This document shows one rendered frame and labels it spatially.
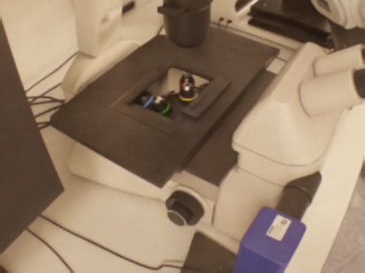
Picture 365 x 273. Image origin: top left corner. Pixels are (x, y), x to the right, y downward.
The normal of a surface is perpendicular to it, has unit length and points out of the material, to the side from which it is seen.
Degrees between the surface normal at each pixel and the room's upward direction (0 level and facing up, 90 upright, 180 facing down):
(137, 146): 0
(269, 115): 78
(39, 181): 86
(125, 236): 0
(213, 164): 0
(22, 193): 86
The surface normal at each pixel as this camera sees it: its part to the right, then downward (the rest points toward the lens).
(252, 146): -0.56, 0.54
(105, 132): -0.02, -0.71
